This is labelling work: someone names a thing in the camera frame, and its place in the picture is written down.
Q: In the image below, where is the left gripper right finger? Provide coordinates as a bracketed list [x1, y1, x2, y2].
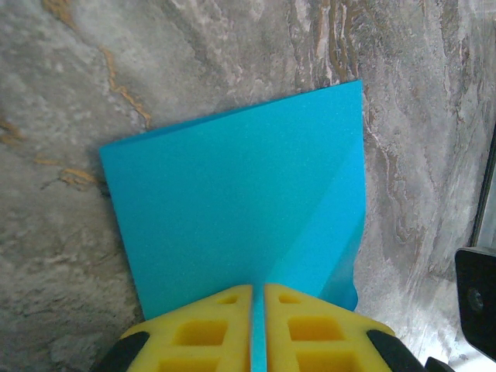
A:
[263, 282, 427, 372]

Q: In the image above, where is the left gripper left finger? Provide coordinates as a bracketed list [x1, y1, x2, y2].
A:
[92, 284, 255, 372]

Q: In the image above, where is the blue cloth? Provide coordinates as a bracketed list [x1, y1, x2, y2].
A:
[98, 79, 367, 372]

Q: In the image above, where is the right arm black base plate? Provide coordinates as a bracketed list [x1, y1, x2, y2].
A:
[455, 247, 496, 363]

